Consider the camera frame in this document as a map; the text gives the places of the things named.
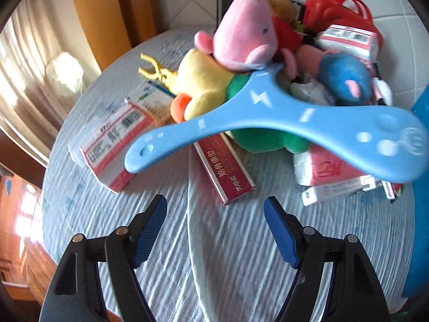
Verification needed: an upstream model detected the beige curtain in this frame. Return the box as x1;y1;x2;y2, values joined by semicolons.
0;5;103;166

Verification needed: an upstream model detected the silver plastic wrapper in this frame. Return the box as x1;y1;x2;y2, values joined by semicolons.
289;73;336;105

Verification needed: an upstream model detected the long red box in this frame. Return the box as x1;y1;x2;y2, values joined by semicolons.
194;132;256;206

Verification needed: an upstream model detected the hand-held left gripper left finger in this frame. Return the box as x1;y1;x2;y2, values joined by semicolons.
38;194;168;322

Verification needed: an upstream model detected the pink and white barcode box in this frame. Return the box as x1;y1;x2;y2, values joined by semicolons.
68;102;165;194

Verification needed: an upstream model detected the dark tin box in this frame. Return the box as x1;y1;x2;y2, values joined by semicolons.
216;0;306;25

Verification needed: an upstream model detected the blue plush toy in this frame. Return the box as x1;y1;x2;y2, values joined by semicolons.
318;53;373;107

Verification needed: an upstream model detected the white and blue box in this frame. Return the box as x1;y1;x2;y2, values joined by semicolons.
301;174;376;207

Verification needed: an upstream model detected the white plastic bag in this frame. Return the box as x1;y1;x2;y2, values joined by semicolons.
45;52;85;95

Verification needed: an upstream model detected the yellow plush toy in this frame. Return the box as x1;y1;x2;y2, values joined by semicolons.
170;50;236;123

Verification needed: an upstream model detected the wooden door frame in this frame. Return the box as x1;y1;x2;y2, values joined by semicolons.
67;0;159;69

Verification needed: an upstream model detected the green plush toy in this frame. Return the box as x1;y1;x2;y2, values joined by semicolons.
226;73;311;154

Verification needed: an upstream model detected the white plush toy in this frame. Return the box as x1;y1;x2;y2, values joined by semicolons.
372;77;395;107

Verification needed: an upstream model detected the red plastic handbag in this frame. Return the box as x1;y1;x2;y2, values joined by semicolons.
303;0;385;55

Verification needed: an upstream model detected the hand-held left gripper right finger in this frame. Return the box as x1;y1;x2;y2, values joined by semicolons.
263;195;391;322

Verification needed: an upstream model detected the white and green box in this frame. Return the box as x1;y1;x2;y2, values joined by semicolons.
125;80;177;125

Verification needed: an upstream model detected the blue plastic storage bin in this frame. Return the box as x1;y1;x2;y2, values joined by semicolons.
400;85;429;300

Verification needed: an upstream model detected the white box with red stripes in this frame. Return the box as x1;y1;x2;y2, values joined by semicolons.
316;24;382;60

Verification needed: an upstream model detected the small pink plush toy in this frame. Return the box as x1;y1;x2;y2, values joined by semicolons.
295;45;340;75

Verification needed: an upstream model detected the blue plastic boomerang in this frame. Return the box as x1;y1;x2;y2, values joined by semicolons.
125;65;425;185

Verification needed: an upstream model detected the blue striped round desktop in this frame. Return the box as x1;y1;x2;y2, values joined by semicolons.
42;23;417;322

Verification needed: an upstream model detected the yellow plastic clip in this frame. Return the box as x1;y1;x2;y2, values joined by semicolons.
139;53;179;92

